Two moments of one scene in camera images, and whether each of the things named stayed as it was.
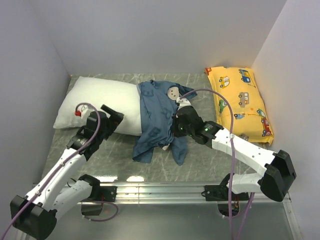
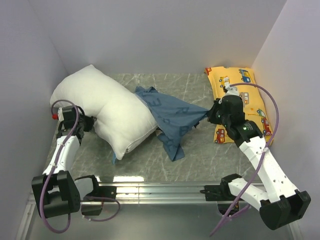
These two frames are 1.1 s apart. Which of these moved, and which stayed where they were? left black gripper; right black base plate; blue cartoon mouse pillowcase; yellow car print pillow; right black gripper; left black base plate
Moved: left black gripper; blue cartoon mouse pillowcase; right black gripper
Stayed: yellow car print pillow; left black base plate; right black base plate
